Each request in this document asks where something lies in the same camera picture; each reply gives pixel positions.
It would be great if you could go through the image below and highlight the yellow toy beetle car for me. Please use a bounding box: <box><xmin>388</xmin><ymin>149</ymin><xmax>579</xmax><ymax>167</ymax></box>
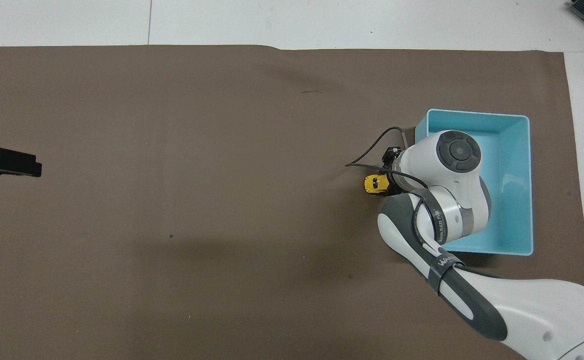
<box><xmin>363</xmin><ymin>173</ymin><xmax>390</xmax><ymax>195</ymax></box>

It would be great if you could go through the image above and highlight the light blue plastic bin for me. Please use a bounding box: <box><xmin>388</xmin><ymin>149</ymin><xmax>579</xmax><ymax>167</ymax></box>
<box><xmin>414</xmin><ymin>108</ymin><xmax>534</xmax><ymax>257</ymax></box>

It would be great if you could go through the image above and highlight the black cable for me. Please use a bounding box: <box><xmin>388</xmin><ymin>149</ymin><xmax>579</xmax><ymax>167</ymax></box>
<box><xmin>344</xmin><ymin>127</ymin><xmax>429</xmax><ymax>190</ymax></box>

